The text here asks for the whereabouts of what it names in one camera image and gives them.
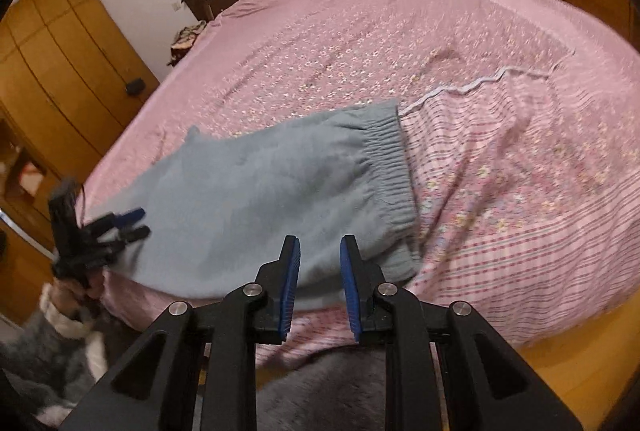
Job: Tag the light wooden wardrobe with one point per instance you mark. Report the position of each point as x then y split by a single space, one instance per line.
60 61

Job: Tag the pink floral bed sheet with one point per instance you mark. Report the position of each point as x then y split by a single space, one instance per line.
400 36

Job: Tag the pile of clothes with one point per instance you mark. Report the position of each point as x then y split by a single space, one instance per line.
189 33

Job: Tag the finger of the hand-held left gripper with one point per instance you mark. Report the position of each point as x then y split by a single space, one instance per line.
135 233
131 214

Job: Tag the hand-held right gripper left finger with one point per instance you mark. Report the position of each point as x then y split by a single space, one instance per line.
291 291

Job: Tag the grey knit pants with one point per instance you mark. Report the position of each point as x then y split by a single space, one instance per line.
250 201

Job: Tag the person's grey fuzzy coat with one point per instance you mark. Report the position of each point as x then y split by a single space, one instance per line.
310 386

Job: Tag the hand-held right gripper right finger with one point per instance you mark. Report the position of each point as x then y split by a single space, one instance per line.
350 296

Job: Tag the person's left hand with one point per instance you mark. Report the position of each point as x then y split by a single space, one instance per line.
92 287

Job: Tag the person's left forearm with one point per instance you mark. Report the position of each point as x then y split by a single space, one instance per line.
40 346

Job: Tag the small black bag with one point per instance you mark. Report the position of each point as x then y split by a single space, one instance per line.
134 87

